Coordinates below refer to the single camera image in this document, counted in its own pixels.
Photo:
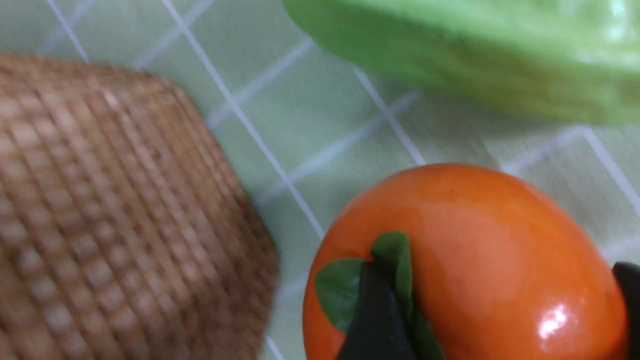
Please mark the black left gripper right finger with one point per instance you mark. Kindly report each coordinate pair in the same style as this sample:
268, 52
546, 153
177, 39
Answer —
627, 275

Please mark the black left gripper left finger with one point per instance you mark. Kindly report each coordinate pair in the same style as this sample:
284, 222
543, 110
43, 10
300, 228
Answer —
378, 330

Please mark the orange toy persimmon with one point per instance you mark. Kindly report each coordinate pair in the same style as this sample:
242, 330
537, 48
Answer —
485, 267

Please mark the green toy cucumber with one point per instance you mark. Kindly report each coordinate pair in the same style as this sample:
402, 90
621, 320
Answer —
572, 60

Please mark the green checkered tablecloth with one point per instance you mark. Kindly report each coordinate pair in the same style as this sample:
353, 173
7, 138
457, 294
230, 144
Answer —
306, 131

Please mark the woven wicker basket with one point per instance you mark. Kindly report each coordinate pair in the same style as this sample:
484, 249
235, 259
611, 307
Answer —
125, 233

